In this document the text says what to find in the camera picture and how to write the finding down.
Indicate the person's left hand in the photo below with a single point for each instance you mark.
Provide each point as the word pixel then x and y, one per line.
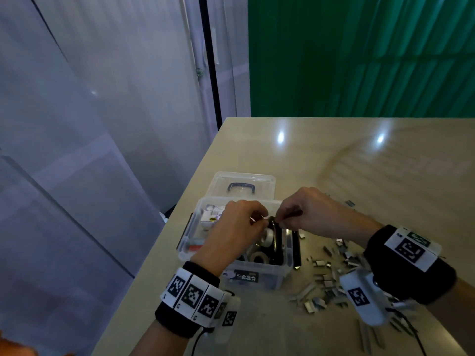
pixel 230 233

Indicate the person's right hand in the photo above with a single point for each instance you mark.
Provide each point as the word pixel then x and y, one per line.
pixel 323 211

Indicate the small white staple box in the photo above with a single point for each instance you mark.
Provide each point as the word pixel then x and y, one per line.
pixel 212 212

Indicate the small clear tape roll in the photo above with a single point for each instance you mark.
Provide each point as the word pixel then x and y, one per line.
pixel 260 256

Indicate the transparent storage box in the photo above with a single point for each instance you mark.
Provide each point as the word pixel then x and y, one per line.
pixel 271 274

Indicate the pile of metal staple strips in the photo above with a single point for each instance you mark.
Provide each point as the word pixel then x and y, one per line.
pixel 326 281

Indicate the transparent box lid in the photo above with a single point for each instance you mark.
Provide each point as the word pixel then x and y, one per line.
pixel 219 180

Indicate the black marker wristband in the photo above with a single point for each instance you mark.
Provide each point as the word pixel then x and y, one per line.
pixel 193 300
pixel 408 263

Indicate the green curtain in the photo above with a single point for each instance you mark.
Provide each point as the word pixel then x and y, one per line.
pixel 364 52

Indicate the orange chair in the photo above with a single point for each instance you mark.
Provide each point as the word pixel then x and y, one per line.
pixel 13 346

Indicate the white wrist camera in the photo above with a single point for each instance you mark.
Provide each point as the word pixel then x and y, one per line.
pixel 362 296
pixel 228 313

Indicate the black window post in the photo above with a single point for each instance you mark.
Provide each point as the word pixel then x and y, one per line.
pixel 210 63

